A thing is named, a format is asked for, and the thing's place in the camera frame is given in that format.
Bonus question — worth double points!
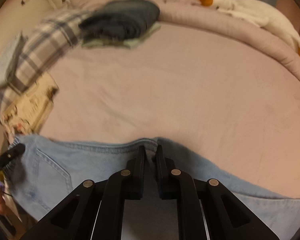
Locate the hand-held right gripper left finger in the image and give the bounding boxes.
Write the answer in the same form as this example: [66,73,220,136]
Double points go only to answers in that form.
[20,145,147,240]

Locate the pale blue cloth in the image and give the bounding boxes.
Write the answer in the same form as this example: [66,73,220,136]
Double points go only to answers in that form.
[0,33,28,92]

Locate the light blue denim pants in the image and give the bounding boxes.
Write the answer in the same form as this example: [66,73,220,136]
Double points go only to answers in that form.
[7,134,300,240]

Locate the white goose plush toy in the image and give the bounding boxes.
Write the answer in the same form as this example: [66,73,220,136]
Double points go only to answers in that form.
[189,0,300,67]

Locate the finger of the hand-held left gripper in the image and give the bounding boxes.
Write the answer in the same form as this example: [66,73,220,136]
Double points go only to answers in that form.
[0,143,26,172]

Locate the folded pale green cloth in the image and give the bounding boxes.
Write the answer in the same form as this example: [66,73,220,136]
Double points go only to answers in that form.
[81,22,162,50]

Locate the folded dark blue jeans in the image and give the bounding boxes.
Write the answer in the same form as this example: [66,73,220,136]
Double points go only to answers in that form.
[79,0,161,42]

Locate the cream printed cloth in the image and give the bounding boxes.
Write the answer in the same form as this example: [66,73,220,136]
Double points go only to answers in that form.
[1,72,60,143]

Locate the grey plaid cloth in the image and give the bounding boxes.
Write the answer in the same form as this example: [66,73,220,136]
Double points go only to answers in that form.
[0,9,91,122]

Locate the pink duvet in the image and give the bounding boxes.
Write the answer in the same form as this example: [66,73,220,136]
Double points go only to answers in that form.
[69,0,300,92]

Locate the person's left hand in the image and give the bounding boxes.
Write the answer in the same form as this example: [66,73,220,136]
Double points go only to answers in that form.
[0,187,10,216]

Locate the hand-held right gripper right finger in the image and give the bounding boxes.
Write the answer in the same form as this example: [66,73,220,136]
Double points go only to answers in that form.
[155,145,281,240]

